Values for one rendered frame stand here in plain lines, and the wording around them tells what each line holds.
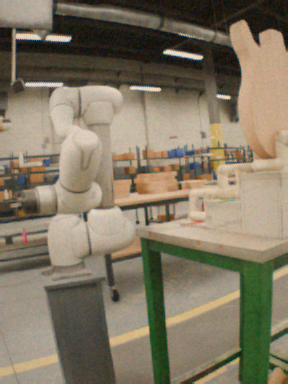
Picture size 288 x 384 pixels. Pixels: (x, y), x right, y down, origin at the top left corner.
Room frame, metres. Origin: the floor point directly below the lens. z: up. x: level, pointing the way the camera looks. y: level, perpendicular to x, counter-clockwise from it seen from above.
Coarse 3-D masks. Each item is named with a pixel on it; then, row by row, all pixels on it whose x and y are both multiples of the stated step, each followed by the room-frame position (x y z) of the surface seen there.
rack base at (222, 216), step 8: (216, 200) 1.00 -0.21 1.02; (208, 208) 1.00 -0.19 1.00; (216, 208) 0.97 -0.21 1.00; (224, 208) 0.93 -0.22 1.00; (232, 208) 0.90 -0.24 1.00; (240, 208) 0.88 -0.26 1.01; (208, 216) 1.00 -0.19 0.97; (216, 216) 0.97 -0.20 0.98; (224, 216) 0.94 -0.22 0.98; (232, 216) 0.91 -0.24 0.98; (240, 216) 0.88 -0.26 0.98; (208, 224) 1.00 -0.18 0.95; (216, 224) 0.97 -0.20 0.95; (224, 224) 0.94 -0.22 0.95; (232, 224) 0.91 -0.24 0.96; (240, 224) 0.88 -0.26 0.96; (232, 232) 0.91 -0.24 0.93; (240, 232) 0.88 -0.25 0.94
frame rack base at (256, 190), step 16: (240, 176) 0.87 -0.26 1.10; (256, 176) 0.82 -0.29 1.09; (272, 176) 0.77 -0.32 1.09; (240, 192) 0.87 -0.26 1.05; (256, 192) 0.82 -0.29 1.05; (272, 192) 0.77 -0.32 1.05; (256, 208) 0.82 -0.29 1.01; (272, 208) 0.77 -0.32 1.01; (256, 224) 0.82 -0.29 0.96; (272, 224) 0.78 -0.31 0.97
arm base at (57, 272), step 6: (78, 264) 1.36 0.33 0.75; (84, 264) 1.41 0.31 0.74; (42, 270) 1.35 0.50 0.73; (48, 270) 1.36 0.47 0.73; (54, 270) 1.35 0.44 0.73; (60, 270) 1.33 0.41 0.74; (66, 270) 1.33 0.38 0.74; (72, 270) 1.34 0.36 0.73; (78, 270) 1.36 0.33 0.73; (84, 270) 1.37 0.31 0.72; (54, 276) 1.31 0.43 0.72; (60, 276) 1.31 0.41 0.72; (66, 276) 1.32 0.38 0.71; (72, 276) 1.33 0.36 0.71; (78, 276) 1.34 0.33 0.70
